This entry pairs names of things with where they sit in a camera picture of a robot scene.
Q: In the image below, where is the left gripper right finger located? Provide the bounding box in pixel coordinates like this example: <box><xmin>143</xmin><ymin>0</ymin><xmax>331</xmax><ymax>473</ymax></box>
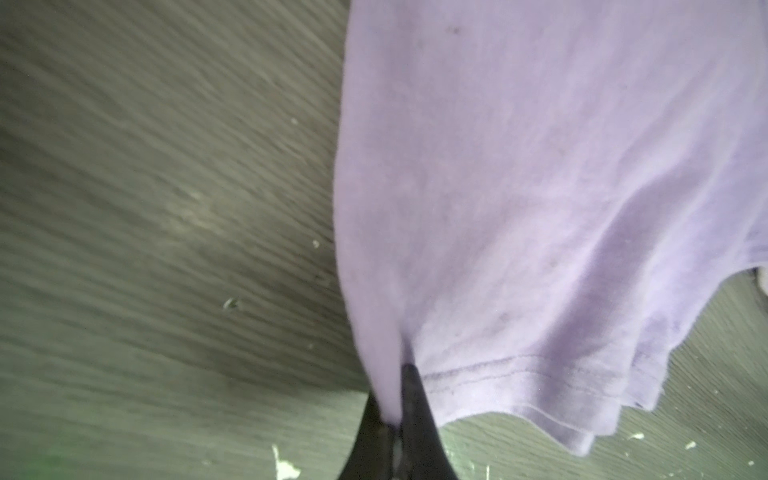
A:
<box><xmin>398</xmin><ymin>364</ymin><xmax>458</xmax><ymax>480</ymax></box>

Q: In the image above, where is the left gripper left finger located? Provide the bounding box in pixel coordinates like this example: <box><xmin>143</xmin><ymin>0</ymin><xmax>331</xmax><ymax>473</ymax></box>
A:
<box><xmin>338</xmin><ymin>393</ymin><xmax>399</xmax><ymax>480</ymax></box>

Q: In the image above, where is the purple t shirt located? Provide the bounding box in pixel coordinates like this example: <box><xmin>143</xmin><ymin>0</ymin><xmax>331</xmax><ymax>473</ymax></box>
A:
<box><xmin>334</xmin><ymin>1</ymin><xmax>767</xmax><ymax>455</ymax></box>

